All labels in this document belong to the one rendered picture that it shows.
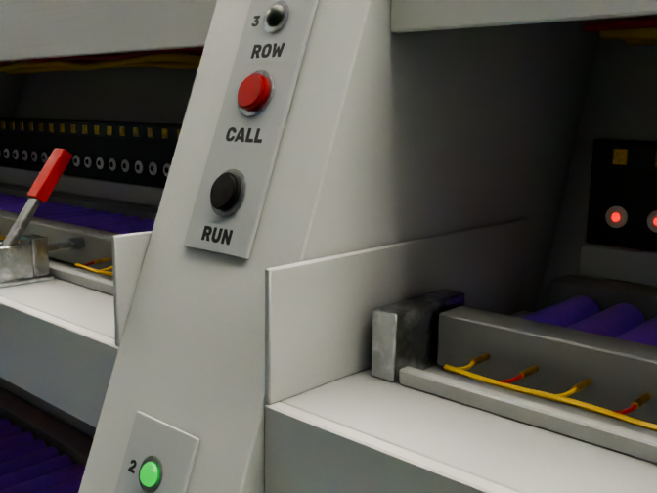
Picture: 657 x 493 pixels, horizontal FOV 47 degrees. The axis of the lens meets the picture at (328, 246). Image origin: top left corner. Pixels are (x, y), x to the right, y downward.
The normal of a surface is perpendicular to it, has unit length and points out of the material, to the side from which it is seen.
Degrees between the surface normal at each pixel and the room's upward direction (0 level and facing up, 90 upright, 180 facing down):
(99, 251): 110
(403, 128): 90
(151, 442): 90
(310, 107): 90
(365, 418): 20
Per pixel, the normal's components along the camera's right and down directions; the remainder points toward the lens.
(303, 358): 0.74, 0.13
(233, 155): -0.62, -0.23
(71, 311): 0.02, -0.98
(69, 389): -0.67, 0.12
